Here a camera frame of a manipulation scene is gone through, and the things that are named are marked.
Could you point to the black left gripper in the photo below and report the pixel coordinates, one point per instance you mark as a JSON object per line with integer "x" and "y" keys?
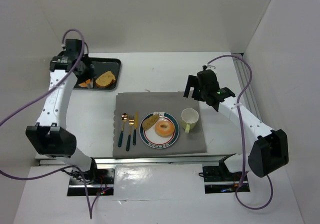
{"x": 87, "y": 72}

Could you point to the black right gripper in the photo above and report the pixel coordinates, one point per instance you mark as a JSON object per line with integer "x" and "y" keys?
{"x": 196, "y": 89}

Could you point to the orange glazed donut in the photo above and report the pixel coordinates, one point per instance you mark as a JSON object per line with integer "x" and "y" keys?
{"x": 164, "y": 128}

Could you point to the brown muffin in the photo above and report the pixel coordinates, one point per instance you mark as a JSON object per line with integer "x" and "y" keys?
{"x": 150, "y": 121}

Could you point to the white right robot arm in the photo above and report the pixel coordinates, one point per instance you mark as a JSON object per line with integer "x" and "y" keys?
{"x": 266, "y": 148}

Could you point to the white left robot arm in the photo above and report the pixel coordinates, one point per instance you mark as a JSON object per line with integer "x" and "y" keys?
{"x": 49, "y": 136}

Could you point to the bread slice with crust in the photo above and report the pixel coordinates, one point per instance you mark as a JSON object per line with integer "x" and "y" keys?
{"x": 105, "y": 80}

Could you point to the orange round bun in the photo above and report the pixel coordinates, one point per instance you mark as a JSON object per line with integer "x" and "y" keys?
{"x": 84, "y": 84}

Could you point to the black food tray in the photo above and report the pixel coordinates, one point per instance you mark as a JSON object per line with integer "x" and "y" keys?
{"x": 101, "y": 66}

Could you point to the light green mug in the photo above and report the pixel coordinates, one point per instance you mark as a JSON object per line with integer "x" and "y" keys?
{"x": 189, "y": 118}

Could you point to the grey placemat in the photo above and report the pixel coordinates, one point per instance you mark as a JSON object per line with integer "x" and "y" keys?
{"x": 172, "y": 103}

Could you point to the white plate green rim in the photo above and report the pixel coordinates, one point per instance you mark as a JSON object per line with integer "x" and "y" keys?
{"x": 152, "y": 139}

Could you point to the gold spoon green handle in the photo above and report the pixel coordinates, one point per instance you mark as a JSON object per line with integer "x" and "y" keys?
{"x": 124, "y": 118}

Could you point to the gold fork green handle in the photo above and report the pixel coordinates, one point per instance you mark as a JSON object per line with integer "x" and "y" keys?
{"x": 131, "y": 122}

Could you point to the gold knife green handle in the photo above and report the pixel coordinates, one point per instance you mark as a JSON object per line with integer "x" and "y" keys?
{"x": 136, "y": 122}

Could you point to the aluminium rail right side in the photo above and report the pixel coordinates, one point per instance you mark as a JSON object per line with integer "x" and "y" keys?
{"x": 248, "y": 98}

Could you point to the aluminium rail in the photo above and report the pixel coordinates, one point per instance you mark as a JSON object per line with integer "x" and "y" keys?
{"x": 248, "y": 98}
{"x": 204, "y": 160}

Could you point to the aluminium rail front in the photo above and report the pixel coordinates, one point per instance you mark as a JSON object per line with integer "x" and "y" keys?
{"x": 204, "y": 160}

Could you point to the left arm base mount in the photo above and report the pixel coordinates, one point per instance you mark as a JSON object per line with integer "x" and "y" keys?
{"x": 103, "y": 183}

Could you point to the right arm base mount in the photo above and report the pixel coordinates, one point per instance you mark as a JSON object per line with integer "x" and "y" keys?
{"x": 218, "y": 179}

